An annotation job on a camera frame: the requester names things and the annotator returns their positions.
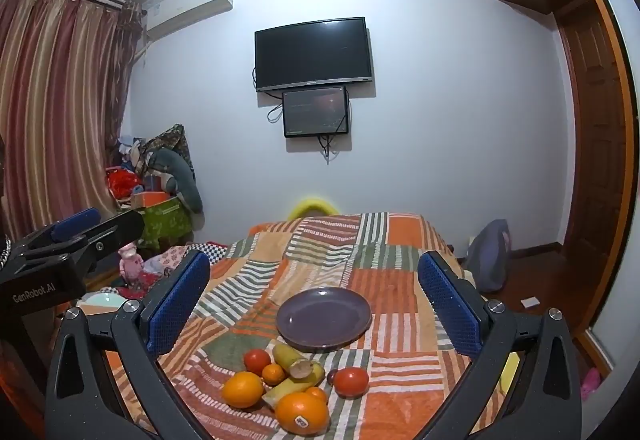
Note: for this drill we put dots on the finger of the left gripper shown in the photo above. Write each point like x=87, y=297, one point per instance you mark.
x=66, y=229
x=105, y=239

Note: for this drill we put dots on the green cardboard box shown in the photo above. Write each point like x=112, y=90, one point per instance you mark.
x=166, y=223

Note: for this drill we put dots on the small dark red jujube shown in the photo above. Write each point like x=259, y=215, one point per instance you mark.
x=330, y=377

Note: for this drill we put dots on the pink toy figure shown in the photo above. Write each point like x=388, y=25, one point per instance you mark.
x=130, y=263

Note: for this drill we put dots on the white air conditioner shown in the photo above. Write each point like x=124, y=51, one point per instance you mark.
x=169, y=16

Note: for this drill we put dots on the small tangerine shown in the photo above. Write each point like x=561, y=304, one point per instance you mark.
x=318, y=393
x=273, y=374

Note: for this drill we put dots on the brown wooden door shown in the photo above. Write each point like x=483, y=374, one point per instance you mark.
x=597, y=216

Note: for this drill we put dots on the stickered large orange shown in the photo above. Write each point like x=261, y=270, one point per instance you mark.
x=302, y=413

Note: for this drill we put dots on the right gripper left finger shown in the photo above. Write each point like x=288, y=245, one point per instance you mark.
x=83, y=400

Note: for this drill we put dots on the small tomato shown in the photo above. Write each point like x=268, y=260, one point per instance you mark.
x=255, y=360

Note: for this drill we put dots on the sugarcane piece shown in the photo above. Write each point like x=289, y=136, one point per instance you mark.
x=293, y=362
x=290, y=385

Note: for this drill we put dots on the black wall television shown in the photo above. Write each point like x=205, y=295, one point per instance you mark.
x=312, y=53

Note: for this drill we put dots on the purple ceramic plate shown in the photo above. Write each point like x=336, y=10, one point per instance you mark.
x=323, y=319

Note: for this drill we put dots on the yellow round cushion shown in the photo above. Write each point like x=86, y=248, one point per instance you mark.
x=312, y=206

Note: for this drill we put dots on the striped red curtain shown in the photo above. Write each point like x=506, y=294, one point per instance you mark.
x=65, y=71

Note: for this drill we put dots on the large tomato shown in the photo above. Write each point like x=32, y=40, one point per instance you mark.
x=351, y=382

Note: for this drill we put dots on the striped patchwork bed cover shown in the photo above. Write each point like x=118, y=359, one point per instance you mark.
x=406, y=352

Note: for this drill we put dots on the grey purple backpack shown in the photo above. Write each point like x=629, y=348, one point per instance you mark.
x=488, y=255

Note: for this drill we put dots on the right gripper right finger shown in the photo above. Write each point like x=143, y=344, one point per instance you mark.
x=543, y=401

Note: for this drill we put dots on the small black wall monitor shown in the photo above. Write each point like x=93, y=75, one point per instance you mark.
x=315, y=112

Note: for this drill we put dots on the plain large orange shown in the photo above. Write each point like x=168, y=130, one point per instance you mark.
x=242, y=390

